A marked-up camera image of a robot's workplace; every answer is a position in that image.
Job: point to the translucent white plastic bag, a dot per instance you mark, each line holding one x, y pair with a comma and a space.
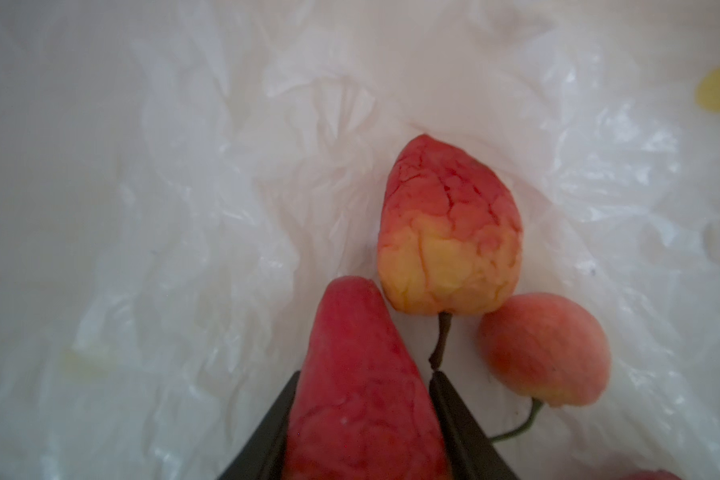
179, 180

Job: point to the red yellow fake peach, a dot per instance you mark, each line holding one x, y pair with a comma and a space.
451, 236

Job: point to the small pink fake fruit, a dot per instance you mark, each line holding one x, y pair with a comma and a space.
548, 348

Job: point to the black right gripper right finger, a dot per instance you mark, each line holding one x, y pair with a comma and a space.
471, 455

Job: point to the red fake fruit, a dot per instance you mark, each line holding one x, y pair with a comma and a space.
361, 409

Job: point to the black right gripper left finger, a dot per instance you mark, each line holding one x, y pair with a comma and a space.
263, 455

